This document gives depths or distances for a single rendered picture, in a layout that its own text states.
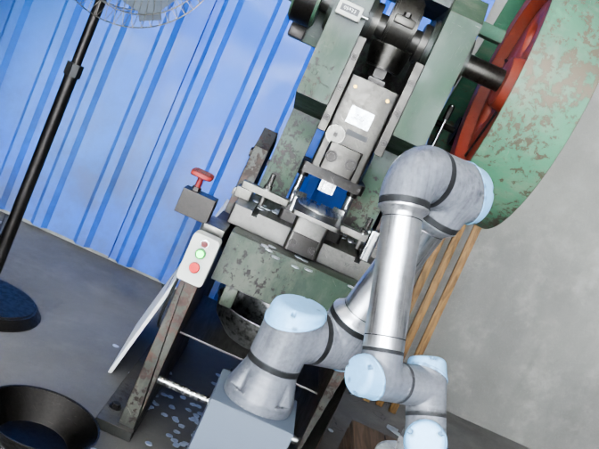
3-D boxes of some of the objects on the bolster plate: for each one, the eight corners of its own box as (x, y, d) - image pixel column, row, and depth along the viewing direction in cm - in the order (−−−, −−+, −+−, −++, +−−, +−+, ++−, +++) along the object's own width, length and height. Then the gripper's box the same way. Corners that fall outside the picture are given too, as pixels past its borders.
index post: (367, 262, 224) (382, 232, 223) (358, 257, 224) (373, 227, 223) (367, 260, 227) (381, 230, 225) (357, 256, 227) (372, 226, 225)
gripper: (413, 411, 156) (413, 419, 176) (390, 453, 154) (393, 455, 174) (452, 433, 153) (447, 438, 173) (430, 476, 152) (428, 476, 172)
